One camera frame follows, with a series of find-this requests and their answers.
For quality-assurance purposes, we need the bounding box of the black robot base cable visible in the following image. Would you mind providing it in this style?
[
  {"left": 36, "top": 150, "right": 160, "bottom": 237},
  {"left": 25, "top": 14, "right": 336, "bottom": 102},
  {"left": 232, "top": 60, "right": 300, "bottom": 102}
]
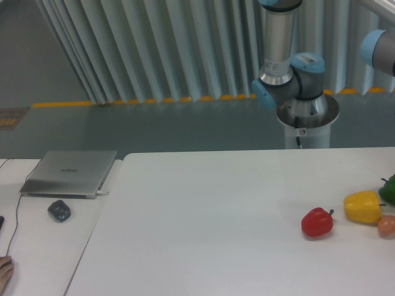
[{"left": 294, "top": 115, "right": 305, "bottom": 150}]

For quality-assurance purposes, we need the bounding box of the person's hand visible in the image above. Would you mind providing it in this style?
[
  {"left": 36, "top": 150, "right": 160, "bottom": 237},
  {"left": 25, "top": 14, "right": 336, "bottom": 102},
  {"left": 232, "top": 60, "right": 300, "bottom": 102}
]
[{"left": 0, "top": 256, "right": 14, "bottom": 293}]

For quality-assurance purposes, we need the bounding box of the yellow bell pepper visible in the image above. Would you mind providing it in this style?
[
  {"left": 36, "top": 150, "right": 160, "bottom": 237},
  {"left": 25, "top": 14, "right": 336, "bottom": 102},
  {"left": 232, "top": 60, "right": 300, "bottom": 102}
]
[{"left": 343, "top": 191, "right": 386, "bottom": 224}]

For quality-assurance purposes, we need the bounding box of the red bell pepper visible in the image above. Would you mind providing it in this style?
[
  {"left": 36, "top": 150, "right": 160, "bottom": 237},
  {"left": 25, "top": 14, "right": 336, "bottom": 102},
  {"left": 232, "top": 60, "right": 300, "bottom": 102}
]
[{"left": 301, "top": 207, "right": 334, "bottom": 237}]

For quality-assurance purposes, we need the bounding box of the green bell pepper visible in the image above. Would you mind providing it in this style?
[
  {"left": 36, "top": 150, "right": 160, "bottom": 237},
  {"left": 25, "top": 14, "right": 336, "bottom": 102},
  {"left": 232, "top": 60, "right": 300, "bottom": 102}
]
[{"left": 378, "top": 175, "right": 395, "bottom": 205}]

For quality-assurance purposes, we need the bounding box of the silver closed laptop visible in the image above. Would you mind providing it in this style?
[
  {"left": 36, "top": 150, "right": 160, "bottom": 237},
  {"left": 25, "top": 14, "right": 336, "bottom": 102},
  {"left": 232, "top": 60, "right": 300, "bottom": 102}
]
[{"left": 20, "top": 150, "right": 117, "bottom": 199}]

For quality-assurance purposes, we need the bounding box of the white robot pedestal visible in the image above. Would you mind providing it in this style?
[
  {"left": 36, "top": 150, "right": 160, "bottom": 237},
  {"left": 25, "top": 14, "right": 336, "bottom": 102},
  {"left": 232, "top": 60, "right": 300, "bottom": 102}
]
[{"left": 276, "top": 93, "right": 339, "bottom": 149}]

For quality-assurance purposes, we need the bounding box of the black thin cable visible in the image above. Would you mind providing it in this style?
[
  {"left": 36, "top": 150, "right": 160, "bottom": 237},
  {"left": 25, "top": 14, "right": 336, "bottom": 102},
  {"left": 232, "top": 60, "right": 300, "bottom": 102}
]
[{"left": 0, "top": 158, "right": 43, "bottom": 257}]

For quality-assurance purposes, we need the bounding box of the orange bell pepper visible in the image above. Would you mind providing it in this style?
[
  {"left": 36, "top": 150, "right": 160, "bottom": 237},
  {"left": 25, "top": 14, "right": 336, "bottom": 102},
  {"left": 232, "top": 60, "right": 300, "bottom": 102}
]
[{"left": 377, "top": 215, "right": 395, "bottom": 237}]

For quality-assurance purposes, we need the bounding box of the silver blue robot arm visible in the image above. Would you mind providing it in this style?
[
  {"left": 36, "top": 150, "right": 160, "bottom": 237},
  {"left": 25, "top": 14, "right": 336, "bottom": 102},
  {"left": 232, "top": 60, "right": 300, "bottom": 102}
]
[{"left": 252, "top": 1, "right": 394, "bottom": 108}]

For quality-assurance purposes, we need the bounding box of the white pleated curtain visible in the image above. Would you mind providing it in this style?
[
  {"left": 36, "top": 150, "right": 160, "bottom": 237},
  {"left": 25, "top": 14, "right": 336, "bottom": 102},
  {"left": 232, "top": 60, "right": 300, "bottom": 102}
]
[{"left": 38, "top": 1, "right": 394, "bottom": 104}]

